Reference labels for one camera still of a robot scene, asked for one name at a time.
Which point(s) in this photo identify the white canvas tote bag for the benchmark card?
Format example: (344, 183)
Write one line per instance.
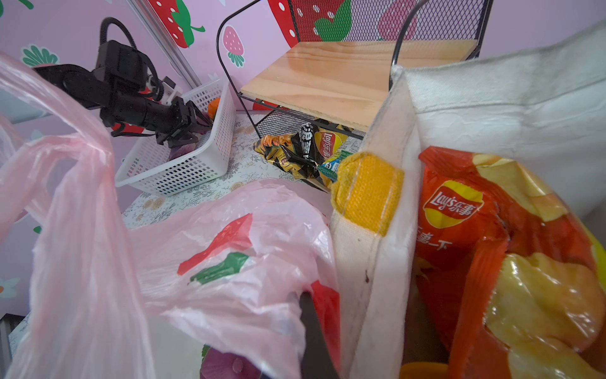
(543, 108)

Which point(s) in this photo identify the red chips bag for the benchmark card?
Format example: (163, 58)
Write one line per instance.
(512, 280)

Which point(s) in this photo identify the toy purple eggplant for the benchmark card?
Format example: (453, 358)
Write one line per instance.
(218, 365)

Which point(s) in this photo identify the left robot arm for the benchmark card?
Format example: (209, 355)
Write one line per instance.
(126, 89)

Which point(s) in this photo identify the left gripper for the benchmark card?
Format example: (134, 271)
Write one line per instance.
(180, 123)

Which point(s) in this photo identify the black wire wooden shelf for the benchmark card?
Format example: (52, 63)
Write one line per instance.
(336, 71)

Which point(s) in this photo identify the snack bag under shelf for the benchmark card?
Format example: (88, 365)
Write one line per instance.
(313, 154)

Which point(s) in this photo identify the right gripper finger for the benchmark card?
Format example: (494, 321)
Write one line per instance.
(316, 362)

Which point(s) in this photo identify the pink plastic grocery bag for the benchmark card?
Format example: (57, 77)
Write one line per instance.
(228, 273)

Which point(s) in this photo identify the white plastic basket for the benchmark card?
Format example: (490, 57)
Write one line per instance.
(149, 168)

